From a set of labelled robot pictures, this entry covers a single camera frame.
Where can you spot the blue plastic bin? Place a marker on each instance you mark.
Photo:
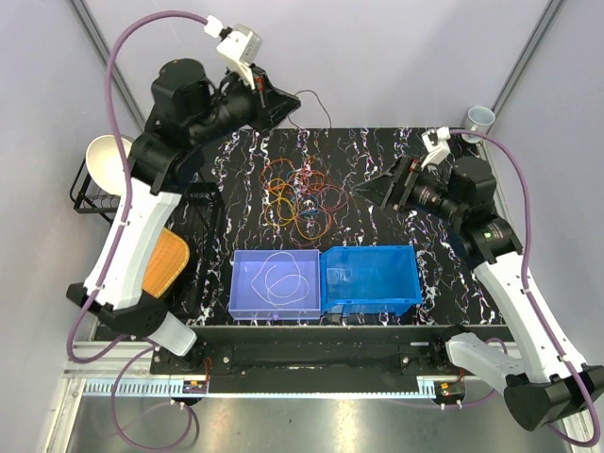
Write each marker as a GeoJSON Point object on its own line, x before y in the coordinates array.
{"type": "Point", "coordinates": [369, 280]}

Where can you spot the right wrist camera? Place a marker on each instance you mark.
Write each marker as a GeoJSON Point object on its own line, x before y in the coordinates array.
{"type": "Point", "coordinates": [435, 141]}

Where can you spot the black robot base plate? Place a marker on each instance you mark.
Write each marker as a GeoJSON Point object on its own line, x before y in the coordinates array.
{"type": "Point", "coordinates": [308, 361]}

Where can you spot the black wire dish rack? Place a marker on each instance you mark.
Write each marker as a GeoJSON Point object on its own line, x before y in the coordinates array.
{"type": "Point", "coordinates": [197, 220]}

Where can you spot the white mug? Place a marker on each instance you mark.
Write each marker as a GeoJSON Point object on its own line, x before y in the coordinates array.
{"type": "Point", "coordinates": [479, 119]}

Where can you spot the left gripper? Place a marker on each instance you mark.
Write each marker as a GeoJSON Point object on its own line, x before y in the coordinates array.
{"type": "Point", "coordinates": [271, 106]}

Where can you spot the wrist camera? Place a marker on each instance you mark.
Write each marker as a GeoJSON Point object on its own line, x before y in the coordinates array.
{"type": "Point", "coordinates": [435, 141]}
{"type": "Point", "coordinates": [238, 46]}

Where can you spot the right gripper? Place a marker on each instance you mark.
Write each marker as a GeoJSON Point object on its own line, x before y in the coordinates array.
{"type": "Point", "coordinates": [377, 189]}

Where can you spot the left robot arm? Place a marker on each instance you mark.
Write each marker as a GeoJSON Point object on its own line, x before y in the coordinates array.
{"type": "Point", "coordinates": [189, 114]}

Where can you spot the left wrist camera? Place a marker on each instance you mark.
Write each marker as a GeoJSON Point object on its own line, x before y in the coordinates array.
{"type": "Point", "coordinates": [238, 46]}

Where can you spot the white bowl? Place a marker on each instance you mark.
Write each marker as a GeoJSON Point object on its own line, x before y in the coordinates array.
{"type": "Point", "coordinates": [104, 165]}

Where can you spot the purple plastic bin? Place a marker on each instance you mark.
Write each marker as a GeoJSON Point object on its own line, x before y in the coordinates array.
{"type": "Point", "coordinates": [275, 285]}

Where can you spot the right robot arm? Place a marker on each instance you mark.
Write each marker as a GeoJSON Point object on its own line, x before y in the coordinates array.
{"type": "Point", "coordinates": [550, 380]}

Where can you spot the orange woven plate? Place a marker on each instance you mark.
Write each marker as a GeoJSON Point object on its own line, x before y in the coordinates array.
{"type": "Point", "coordinates": [169, 258]}

